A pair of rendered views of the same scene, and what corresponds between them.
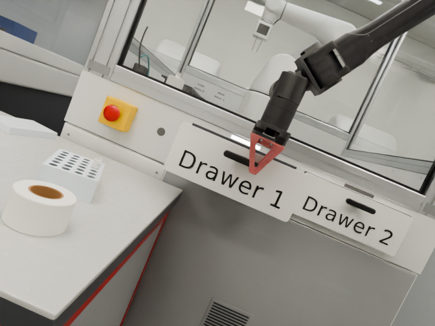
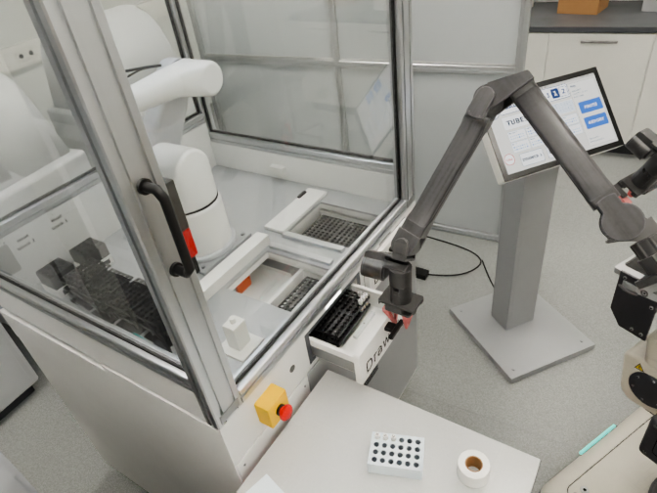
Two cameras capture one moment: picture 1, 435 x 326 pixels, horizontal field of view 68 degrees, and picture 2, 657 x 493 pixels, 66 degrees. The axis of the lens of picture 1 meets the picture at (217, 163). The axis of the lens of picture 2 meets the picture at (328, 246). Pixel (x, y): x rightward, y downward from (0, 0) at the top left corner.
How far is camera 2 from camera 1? 1.24 m
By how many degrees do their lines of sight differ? 58
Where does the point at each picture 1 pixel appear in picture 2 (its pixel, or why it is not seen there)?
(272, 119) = (409, 299)
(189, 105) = (295, 332)
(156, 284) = not seen: hidden behind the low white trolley
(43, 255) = (503, 467)
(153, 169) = (301, 388)
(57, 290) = (526, 459)
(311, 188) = not seen: hidden behind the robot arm
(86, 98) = (238, 434)
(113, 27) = (217, 379)
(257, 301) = not seen: hidden behind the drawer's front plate
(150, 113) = (280, 372)
